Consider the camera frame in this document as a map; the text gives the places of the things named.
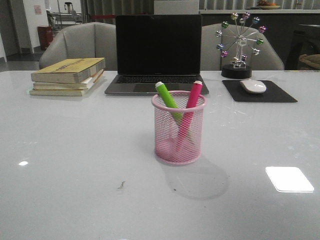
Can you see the green highlighter pen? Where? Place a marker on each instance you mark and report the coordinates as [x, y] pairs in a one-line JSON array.
[[170, 103]]

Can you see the pink highlighter pen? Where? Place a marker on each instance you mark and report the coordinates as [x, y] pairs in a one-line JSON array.
[[188, 116]]

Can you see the pink mesh pen holder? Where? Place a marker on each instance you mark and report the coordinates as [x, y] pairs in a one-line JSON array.
[[166, 130]]

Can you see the grey open laptop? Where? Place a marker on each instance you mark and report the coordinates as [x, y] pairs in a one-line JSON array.
[[156, 48]]

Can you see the middle white book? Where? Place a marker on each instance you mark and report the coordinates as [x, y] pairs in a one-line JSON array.
[[84, 85]]

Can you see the ferris wheel desk ornament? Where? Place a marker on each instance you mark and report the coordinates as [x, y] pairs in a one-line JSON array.
[[241, 39]]

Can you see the right grey armchair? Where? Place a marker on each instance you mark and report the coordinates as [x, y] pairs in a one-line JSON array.
[[210, 59]]

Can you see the grey armchair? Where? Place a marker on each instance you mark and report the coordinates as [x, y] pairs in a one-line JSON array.
[[87, 40], [210, 59]]

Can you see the white computer mouse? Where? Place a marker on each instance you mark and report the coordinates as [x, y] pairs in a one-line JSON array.
[[253, 86]]

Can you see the top yellow book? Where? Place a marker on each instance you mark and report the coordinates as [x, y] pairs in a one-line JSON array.
[[73, 70]]

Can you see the yellow book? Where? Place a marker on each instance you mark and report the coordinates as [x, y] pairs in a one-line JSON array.
[[67, 93], [73, 70]]

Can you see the left grey armchair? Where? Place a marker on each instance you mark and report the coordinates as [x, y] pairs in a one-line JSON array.
[[87, 40]]

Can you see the bottom yellow book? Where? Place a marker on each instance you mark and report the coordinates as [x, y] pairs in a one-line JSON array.
[[67, 93]]

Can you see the red trash bin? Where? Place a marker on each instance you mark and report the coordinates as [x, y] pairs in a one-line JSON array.
[[45, 35]]

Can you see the fruit bowl on counter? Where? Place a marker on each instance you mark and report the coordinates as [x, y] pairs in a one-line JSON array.
[[266, 5]]

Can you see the dark chair far right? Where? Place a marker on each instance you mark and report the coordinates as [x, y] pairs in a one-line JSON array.
[[304, 52]]

